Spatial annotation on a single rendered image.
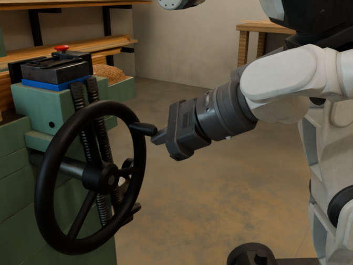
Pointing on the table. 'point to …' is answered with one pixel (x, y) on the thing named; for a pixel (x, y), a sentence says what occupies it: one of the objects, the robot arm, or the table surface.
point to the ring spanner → (60, 63)
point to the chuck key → (43, 60)
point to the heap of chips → (104, 70)
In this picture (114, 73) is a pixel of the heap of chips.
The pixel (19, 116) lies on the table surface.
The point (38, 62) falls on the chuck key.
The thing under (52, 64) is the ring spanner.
